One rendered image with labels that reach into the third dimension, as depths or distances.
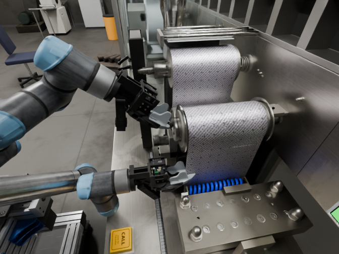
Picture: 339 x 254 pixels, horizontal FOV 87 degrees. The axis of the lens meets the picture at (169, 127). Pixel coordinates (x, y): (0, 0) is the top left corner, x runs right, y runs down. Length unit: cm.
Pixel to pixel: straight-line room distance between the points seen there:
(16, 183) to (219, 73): 70
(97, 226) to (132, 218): 106
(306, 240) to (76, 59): 196
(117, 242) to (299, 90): 73
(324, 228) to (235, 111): 172
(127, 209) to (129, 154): 29
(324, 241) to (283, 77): 162
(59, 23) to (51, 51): 729
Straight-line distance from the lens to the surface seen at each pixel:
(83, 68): 44
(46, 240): 170
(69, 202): 202
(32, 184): 66
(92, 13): 824
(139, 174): 56
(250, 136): 59
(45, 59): 45
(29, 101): 47
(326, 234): 213
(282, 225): 71
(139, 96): 45
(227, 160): 63
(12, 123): 45
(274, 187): 75
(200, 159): 58
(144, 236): 75
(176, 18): 110
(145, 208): 79
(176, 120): 53
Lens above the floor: 161
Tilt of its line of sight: 40 degrees down
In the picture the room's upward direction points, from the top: straight up
